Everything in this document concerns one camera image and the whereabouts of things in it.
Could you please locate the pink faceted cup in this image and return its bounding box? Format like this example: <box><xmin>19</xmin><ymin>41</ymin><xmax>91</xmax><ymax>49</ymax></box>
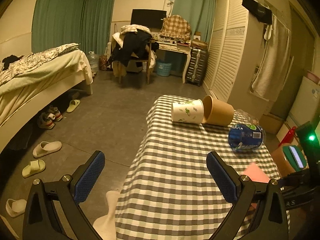
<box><xmin>241</xmin><ymin>162</ymin><xmax>271</xmax><ymax>209</ymax></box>

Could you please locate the brown kraft paper cup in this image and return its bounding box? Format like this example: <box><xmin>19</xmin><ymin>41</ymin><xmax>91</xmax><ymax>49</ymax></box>
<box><xmin>202</xmin><ymin>95</ymin><xmax>234</xmax><ymax>126</ymax></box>

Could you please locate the white floral paper cup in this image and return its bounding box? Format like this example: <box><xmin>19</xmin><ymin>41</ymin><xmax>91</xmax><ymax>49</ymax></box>
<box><xmin>171</xmin><ymin>99</ymin><xmax>204</xmax><ymax>125</ymax></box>

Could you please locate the smartphone lit screen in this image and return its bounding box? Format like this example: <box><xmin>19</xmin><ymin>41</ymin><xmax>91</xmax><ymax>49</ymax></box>
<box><xmin>289</xmin><ymin>146</ymin><xmax>306</xmax><ymax>170</ymax></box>

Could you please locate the green stool cushion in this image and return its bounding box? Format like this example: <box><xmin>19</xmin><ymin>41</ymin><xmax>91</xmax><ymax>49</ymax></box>
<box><xmin>283</xmin><ymin>145</ymin><xmax>307</xmax><ymax>172</ymax></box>

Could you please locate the pale green slipper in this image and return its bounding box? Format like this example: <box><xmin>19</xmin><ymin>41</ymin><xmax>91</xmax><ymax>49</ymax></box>
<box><xmin>22</xmin><ymin>159</ymin><xmax>46</xmax><ymax>178</ymax></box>

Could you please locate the red bottle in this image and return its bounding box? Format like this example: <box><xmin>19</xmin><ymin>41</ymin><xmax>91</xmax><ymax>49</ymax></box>
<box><xmin>278</xmin><ymin>126</ymin><xmax>297</xmax><ymax>147</ymax></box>

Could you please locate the white slipper near corner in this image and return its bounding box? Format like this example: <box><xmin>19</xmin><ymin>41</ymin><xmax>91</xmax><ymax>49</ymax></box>
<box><xmin>5</xmin><ymin>199</ymin><xmax>27</xmax><ymax>218</ymax></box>

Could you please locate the sneaker under bed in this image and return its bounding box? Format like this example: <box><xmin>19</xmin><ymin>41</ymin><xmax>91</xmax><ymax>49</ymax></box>
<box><xmin>37</xmin><ymin>113</ymin><xmax>55</xmax><ymax>130</ymax></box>
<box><xmin>47</xmin><ymin>106</ymin><xmax>63</xmax><ymax>122</ymax></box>

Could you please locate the blue label water bottle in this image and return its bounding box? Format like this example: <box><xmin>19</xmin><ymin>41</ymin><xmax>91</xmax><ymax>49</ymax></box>
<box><xmin>228</xmin><ymin>124</ymin><xmax>265</xmax><ymax>151</ymax></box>

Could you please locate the white small fridge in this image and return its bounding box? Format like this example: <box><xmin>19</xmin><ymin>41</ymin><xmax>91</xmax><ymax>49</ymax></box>
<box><xmin>286</xmin><ymin>77</ymin><xmax>319</xmax><ymax>128</ymax></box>

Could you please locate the slipper near bed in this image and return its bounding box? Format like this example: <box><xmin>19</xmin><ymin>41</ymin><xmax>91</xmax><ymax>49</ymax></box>
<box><xmin>67</xmin><ymin>99</ymin><xmax>80</xmax><ymax>113</ymax></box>

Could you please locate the clear plastic bottle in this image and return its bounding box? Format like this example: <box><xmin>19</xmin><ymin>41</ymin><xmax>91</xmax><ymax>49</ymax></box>
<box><xmin>234</xmin><ymin>109</ymin><xmax>260</xmax><ymax>125</ymax></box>

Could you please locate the checkered tablecloth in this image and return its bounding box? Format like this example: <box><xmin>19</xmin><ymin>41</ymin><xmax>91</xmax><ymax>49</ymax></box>
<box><xmin>115</xmin><ymin>95</ymin><xmax>280</xmax><ymax>239</ymax></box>

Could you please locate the hanging white towel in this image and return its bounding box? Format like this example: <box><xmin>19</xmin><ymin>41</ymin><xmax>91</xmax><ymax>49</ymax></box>
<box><xmin>251</xmin><ymin>15</ymin><xmax>291</xmax><ymax>102</ymax></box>

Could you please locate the pink basin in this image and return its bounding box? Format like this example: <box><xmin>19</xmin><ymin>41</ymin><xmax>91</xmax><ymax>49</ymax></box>
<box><xmin>306</xmin><ymin>70</ymin><xmax>320</xmax><ymax>84</ymax></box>

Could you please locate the bed with patterned bedding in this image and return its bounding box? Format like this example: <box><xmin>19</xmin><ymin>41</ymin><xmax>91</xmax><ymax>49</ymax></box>
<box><xmin>1</xmin><ymin>49</ymin><xmax>93</xmax><ymax>151</ymax></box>

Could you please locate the large water jug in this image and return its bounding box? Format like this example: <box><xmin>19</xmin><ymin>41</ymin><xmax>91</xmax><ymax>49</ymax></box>
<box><xmin>87</xmin><ymin>51</ymin><xmax>99</xmax><ymax>73</ymax></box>

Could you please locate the blue laundry basket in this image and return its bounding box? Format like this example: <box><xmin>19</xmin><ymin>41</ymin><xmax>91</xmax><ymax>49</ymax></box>
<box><xmin>156</xmin><ymin>60</ymin><xmax>172</xmax><ymax>77</ymax></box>

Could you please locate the silver black suitcase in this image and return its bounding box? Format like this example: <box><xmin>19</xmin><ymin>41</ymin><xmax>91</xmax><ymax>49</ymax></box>
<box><xmin>185</xmin><ymin>48</ymin><xmax>208</xmax><ymax>86</ymax></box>

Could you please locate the white louvered wardrobe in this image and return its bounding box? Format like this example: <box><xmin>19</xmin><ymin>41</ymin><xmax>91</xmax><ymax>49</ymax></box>
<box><xmin>203</xmin><ymin>0</ymin><xmax>268</xmax><ymax>119</ymax></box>

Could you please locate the chair with piled clothes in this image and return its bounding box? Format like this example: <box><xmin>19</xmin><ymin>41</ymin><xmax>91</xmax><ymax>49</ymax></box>
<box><xmin>107</xmin><ymin>24</ymin><xmax>159</xmax><ymax>83</ymax></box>

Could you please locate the black hanging bag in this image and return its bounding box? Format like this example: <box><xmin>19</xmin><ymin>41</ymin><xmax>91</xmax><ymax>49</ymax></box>
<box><xmin>242</xmin><ymin>0</ymin><xmax>272</xmax><ymax>25</ymax></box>

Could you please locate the cardboard box on suitcase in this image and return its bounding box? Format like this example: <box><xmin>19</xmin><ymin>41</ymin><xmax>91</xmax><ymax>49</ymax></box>
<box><xmin>191</xmin><ymin>40</ymin><xmax>208</xmax><ymax>50</ymax></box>

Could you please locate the green curtain left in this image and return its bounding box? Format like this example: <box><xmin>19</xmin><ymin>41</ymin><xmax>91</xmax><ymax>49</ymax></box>
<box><xmin>31</xmin><ymin>0</ymin><xmax>114</xmax><ymax>55</ymax></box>

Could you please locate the green curtain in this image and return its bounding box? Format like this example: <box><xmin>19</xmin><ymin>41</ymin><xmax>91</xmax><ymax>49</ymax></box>
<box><xmin>31</xmin><ymin>0</ymin><xmax>114</xmax><ymax>55</ymax></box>
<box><xmin>171</xmin><ymin>0</ymin><xmax>216</xmax><ymax>42</ymax></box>

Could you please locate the white desk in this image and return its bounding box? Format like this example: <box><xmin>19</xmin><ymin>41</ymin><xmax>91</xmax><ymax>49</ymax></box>
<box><xmin>156</xmin><ymin>40</ymin><xmax>191</xmax><ymax>83</ymax></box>

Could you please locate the black television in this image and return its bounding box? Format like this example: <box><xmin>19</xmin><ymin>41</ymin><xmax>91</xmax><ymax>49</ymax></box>
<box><xmin>131</xmin><ymin>9</ymin><xmax>167</xmax><ymax>29</ymax></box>

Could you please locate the plaid cloth cover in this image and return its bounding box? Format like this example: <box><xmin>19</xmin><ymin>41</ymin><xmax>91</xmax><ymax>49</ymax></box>
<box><xmin>159</xmin><ymin>15</ymin><xmax>191</xmax><ymax>42</ymax></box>

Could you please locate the green curtain right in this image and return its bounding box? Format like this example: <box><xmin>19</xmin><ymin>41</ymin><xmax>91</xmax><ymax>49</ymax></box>
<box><xmin>171</xmin><ymin>0</ymin><xmax>216</xmax><ymax>42</ymax></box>

